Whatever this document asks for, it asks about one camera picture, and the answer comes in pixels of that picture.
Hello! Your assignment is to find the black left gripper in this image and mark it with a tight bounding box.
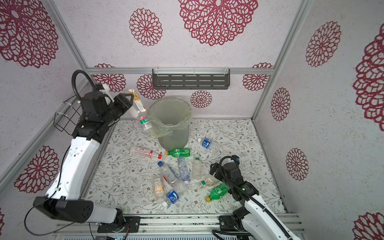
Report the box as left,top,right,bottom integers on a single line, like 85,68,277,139
101,93,134,127

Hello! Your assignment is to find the bottle with yellow label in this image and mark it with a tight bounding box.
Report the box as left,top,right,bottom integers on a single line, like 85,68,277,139
129,89,146,119

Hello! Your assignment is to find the green bottle yellow cap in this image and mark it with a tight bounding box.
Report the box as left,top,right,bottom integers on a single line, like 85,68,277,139
206,183,230,203
165,148,191,158

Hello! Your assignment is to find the clear bottle green red cap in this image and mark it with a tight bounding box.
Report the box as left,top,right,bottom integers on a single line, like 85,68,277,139
139,116,152,131

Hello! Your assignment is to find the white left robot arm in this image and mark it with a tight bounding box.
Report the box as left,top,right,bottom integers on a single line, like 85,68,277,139
33,91,134,232

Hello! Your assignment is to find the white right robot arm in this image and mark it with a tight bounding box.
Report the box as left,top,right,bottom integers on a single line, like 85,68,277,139
210,163,299,240

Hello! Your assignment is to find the grey bin with liner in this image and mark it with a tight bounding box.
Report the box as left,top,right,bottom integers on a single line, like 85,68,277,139
148,97,193,151

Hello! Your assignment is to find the clear bottle white cap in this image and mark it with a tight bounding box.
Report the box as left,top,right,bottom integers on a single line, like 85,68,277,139
192,154,202,180

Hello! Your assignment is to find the clear bottle blue label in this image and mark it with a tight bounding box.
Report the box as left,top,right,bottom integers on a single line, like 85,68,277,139
198,138,221,151

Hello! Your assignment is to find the clear crushed water bottle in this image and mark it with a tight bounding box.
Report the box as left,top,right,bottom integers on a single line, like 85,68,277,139
178,157,190,184

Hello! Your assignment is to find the bottle blue label white cap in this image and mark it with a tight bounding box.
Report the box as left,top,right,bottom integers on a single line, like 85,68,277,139
162,181,188,208

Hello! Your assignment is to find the clear bottle blue cap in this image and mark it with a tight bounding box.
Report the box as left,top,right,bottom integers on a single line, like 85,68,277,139
158,161,179,186

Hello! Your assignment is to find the black wire wall rack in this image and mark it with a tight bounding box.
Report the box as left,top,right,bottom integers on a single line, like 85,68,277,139
53,96,82,136

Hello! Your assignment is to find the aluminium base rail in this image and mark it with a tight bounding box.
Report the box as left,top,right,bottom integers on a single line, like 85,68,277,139
53,213,301,240

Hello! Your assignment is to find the grey slotted wall shelf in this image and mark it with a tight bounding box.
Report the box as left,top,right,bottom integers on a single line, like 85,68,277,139
152,68,231,90

